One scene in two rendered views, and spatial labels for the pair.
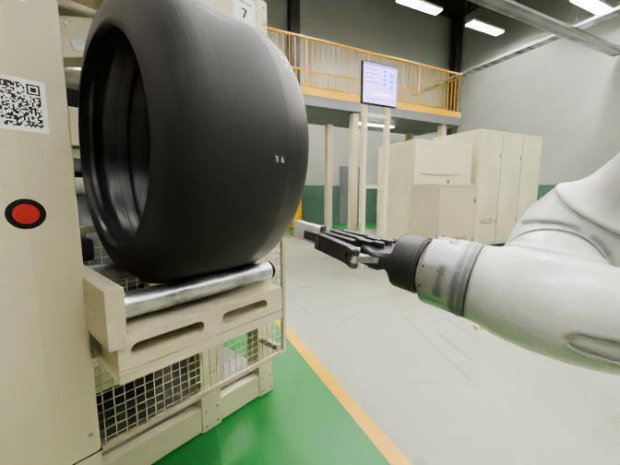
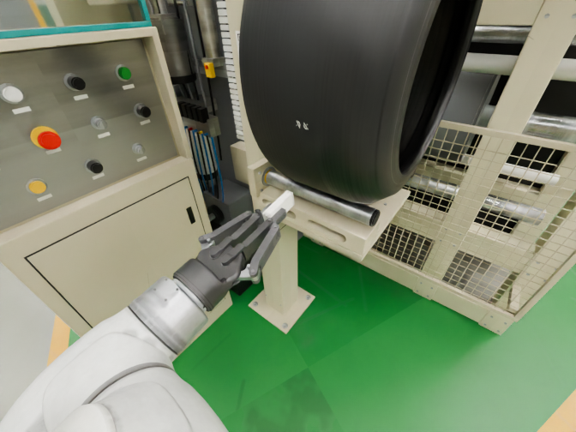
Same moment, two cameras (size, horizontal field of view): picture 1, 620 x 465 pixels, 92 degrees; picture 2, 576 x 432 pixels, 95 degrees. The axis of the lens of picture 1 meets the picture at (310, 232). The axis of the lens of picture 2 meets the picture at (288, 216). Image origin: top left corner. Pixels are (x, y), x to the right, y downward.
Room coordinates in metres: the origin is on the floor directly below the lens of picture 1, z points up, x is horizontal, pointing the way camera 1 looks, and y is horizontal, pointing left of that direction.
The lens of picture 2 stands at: (0.51, -0.38, 1.31)
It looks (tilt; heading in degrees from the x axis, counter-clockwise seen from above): 39 degrees down; 88
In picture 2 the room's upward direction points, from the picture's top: 2 degrees counter-clockwise
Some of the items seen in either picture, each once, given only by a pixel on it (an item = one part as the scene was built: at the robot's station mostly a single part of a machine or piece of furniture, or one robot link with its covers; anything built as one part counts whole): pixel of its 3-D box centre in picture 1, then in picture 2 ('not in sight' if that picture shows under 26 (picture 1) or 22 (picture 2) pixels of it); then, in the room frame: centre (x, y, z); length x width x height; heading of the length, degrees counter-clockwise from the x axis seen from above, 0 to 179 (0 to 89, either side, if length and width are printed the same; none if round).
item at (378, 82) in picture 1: (379, 85); not in sight; (4.42, -0.97, 2.60); 0.60 x 0.05 x 0.55; 115
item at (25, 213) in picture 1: (26, 213); not in sight; (0.46, 0.43, 1.06); 0.03 x 0.02 x 0.03; 139
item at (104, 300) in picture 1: (84, 292); (293, 158); (0.57, 0.44, 0.90); 0.40 x 0.03 x 0.10; 49
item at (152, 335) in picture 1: (206, 315); (313, 213); (0.61, 0.22, 0.83); 0.36 x 0.09 x 0.06; 139
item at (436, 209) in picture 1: (442, 222); not in sight; (4.96, -2.20, 0.62); 0.90 x 0.56 x 1.25; 115
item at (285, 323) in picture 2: not in sight; (282, 300); (0.50, 0.48, 0.01); 0.27 x 0.27 x 0.02; 49
